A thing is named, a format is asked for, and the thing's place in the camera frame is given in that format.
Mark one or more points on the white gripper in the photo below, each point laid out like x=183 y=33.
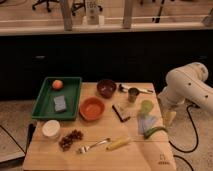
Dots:
x=168 y=117

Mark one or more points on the yellow banana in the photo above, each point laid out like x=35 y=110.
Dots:
x=118 y=143

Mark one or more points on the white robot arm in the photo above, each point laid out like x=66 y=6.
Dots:
x=186 y=82

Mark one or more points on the dark maroon bowl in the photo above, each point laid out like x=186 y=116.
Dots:
x=106 y=88

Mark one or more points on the red bowl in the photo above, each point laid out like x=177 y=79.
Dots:
x=92 y=109

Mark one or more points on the green pepper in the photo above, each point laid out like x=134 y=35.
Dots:
x=153 y=130

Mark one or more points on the light green cup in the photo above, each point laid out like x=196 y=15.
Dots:
x=146 y=107

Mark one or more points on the light blue cloth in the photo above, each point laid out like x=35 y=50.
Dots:
x=145 y=122

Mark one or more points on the metal measuring cup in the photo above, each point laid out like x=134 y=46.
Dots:
x=133 y=94

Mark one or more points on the dark chocolate bar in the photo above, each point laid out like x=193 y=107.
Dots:
x=120 y=113

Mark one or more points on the silver fork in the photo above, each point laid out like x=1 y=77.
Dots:
x=85 y=149

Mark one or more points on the bunch of dark grapes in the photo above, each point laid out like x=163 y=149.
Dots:
x=66 y=142

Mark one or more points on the grey sponge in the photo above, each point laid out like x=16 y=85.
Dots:
x=60 y=103

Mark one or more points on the green plastic tray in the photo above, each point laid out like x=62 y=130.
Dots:
x=44 y=105

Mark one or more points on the orange fruit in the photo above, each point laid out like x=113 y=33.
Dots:
x=57 y=84

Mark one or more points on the white cup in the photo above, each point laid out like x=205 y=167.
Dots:
x=51 y=129

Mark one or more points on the black office chair base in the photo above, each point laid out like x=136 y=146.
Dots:
x=47 y=2

